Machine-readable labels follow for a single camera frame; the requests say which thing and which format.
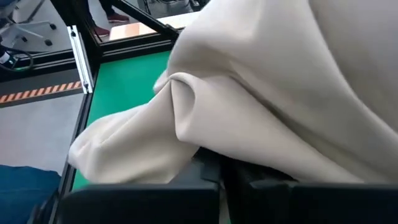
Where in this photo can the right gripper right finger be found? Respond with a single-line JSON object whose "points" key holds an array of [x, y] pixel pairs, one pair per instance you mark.
{"points": [[311, 205]]}

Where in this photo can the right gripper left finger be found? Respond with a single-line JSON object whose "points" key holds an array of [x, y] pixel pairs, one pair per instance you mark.
{"points": [[140, 205]]}

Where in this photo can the beige garment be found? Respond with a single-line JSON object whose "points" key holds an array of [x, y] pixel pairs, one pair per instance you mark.
{"points": [[248, 93]]}

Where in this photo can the blue fabric object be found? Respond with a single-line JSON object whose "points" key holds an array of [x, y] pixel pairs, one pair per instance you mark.
{"points": [[25, 193]]}

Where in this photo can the green table mat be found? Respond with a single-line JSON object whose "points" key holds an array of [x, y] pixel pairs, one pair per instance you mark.
{"points": [[124, 81]]}

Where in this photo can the orange black hazard tape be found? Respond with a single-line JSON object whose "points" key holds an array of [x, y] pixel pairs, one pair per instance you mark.
{"points": [[37, 92]]}

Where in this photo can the person's red shoe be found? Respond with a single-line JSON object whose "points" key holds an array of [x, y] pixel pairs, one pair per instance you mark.
{"points": [[102, 31], [118, 18]]}

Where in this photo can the white office chair base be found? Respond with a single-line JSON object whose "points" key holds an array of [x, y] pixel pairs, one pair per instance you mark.
{"points": [[18, 29]]}

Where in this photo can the silver frame bracket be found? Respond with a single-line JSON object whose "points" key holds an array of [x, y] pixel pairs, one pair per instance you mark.
{"points": [[79, 56]]}

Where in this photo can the black aluminium frame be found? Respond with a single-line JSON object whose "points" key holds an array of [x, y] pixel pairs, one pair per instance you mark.
{"points": [[90, 46]]}

